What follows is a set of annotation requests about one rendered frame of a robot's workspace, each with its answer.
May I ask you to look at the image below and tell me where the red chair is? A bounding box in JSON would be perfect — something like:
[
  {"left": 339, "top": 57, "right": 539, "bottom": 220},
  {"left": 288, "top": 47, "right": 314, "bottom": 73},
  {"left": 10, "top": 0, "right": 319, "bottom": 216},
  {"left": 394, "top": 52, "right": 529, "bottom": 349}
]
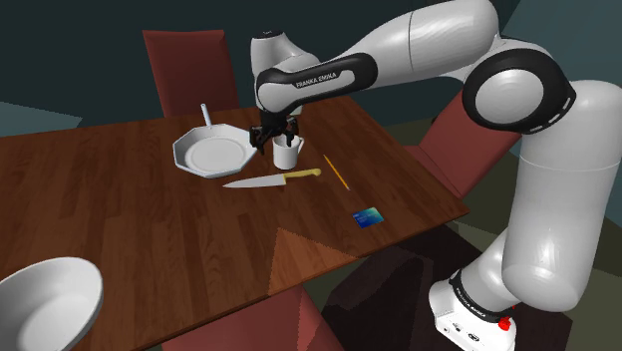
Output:
[
  {"left": 404, "top": 89, "right": 524, "bottom": 200},
  {"left": 142, "top": 29, "right": 241, "bottom": 120},
  {"left": 160, "top": 283, "right": 347, "bottom": 351}
]

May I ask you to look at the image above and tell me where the blue card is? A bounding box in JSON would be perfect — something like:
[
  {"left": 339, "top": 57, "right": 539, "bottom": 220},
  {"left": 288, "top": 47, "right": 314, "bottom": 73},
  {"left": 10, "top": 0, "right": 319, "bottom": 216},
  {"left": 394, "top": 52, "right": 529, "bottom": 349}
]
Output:
[{"left": 352, "top": 206, "right": 386, "bottom": 230}]

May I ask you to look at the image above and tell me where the yellow handled kitchen knife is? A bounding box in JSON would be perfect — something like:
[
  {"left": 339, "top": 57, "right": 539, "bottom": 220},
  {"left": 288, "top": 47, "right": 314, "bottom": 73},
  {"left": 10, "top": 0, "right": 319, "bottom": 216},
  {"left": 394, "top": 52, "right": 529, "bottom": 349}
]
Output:
[{"left": 222, "top": 168, "right": 323, "bottom": 189}]

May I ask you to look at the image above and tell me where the white bowl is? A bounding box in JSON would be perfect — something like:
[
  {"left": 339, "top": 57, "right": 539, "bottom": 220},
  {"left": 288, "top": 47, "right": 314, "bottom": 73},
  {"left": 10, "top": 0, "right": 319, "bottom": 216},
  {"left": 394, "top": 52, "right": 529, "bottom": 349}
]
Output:
[{"left": 0, "top": 256, "right": 105, "bottom": 351}]

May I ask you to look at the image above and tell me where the white mug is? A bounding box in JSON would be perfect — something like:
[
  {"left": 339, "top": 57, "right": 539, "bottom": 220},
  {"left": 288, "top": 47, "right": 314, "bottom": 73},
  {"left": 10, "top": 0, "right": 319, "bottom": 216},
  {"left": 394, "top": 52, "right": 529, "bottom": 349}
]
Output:
[{"left": 271, "top": 134, "right": 306, "bottom": 171}]

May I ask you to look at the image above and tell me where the dark robot stand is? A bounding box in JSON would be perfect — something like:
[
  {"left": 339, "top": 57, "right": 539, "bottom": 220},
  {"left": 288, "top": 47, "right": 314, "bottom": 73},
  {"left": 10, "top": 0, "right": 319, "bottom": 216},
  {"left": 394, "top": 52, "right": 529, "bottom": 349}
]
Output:
[{"left": 320, "top": 223, "right": 574, "bottom": 351}]

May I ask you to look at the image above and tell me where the yellow pencil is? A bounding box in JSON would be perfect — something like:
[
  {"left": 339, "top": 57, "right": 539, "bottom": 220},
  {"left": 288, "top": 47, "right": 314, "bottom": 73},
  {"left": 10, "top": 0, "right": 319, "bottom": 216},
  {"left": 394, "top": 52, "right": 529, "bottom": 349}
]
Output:
[{"left": 322, "top": 154, "right": 351, "bottom": 191}]

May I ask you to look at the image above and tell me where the brown wooden table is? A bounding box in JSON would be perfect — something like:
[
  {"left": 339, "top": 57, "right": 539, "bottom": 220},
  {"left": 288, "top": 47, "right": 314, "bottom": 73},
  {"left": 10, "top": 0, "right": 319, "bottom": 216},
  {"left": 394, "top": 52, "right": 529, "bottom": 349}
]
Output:
[{"left": 0, "top": 95, "right": 471, "bottom": 351}]

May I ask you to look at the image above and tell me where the white octagonal pan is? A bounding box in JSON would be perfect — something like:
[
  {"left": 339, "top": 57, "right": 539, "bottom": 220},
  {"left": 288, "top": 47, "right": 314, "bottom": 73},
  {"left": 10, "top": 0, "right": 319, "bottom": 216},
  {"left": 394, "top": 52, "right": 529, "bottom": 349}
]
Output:
[{"left": 172, "top": 103, "right": 259, "bottom": 180}]

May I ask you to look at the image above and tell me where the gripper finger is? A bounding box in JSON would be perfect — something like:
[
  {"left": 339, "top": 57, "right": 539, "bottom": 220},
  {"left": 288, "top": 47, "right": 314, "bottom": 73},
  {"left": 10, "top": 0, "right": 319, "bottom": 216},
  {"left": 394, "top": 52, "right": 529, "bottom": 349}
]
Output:
[
  {"left": 282, "top": 117, "right": 300, "bottom": 149},
  {"left": 248, "top": 125, "right": 268, "bottom": 157}
]

